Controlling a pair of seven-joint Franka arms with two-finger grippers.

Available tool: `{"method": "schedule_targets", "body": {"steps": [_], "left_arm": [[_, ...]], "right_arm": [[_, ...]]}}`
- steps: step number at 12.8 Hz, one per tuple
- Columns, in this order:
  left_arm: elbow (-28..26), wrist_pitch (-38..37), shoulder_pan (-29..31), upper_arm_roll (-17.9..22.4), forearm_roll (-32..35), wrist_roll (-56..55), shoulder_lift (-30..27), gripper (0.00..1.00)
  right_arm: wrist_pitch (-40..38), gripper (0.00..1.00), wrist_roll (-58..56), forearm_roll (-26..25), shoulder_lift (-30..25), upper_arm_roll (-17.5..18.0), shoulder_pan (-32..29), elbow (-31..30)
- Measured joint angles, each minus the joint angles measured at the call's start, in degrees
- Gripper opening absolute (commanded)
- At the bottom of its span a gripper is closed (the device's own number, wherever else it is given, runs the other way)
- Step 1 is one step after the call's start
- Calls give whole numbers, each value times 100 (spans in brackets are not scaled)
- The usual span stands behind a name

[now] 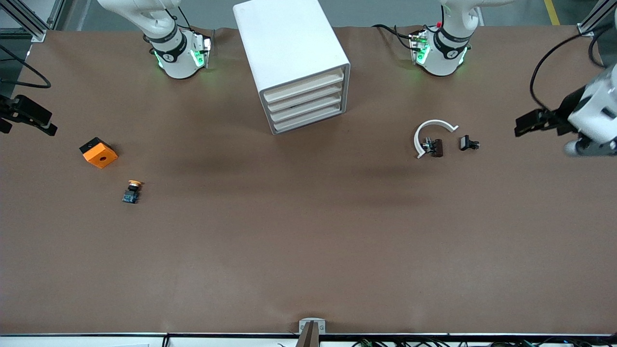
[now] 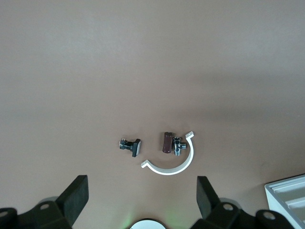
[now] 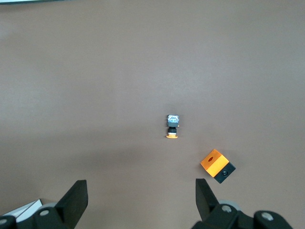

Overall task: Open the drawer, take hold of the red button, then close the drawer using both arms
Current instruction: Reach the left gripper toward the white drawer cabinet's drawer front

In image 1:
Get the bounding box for yellow mushroom push button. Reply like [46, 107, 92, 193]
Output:
[121, 179, 144, 205]

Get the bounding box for white plastic drawer cabinet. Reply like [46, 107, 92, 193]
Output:
[233, 0, 351, 136]

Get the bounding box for orange box with hole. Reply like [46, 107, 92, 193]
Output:
[79, 137, 119, 170]

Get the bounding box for brown electrical component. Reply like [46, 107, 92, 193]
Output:
[421, 137, 444, 159]

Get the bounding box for white curved plastic piece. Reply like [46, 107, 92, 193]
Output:
[414, 119, 459, 160]

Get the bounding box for brown table mat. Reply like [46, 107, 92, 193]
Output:
[0, 24, 617, 335]

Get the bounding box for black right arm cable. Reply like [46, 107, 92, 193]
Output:
[0, 45, 52, 90]

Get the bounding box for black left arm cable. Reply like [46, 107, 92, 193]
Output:
[529, 28, 609, 112]

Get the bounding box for aluminium frame profile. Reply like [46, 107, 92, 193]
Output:
[577, 0, 617, 37]
[0, 0, 66, 42]

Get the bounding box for black arm base cable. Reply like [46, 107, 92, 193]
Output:
[373, 23, 416, 50]

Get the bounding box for white table edge rail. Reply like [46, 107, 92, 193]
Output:
[0, 333, 617, 347]

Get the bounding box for black cable bundle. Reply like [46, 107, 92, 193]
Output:
[351, 337, 617, 347]

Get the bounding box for grey metal camera mount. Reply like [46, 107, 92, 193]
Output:
[296, 318, 326, 347]

